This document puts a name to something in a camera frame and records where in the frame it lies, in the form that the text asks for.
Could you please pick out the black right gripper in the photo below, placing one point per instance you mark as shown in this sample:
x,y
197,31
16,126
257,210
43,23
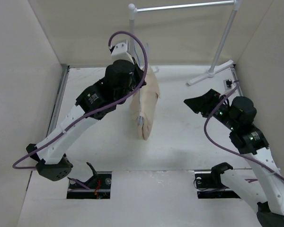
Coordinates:
x,y
203,103

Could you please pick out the light blue wire hanger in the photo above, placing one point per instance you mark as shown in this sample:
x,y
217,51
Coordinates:
x,y
140,118

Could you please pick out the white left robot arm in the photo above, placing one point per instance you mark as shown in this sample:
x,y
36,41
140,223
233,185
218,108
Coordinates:
x,y
90,107

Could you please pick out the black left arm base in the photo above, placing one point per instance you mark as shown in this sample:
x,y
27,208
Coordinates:
x,y
95,189

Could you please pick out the aluminium table edge rail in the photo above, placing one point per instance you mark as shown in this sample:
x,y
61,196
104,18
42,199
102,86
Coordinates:
x,y
58,98

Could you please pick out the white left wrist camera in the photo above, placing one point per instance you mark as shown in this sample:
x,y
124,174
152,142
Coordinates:
x,y
121,52

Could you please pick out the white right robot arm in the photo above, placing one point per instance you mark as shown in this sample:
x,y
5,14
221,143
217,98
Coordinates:
x,y
267,203

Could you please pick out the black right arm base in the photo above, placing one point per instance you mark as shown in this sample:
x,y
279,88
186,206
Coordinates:
x,y
207,188

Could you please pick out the beige trousers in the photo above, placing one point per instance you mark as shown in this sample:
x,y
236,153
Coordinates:
x,y
150,95

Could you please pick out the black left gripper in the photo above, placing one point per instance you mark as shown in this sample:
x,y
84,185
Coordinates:
x,y
139,73

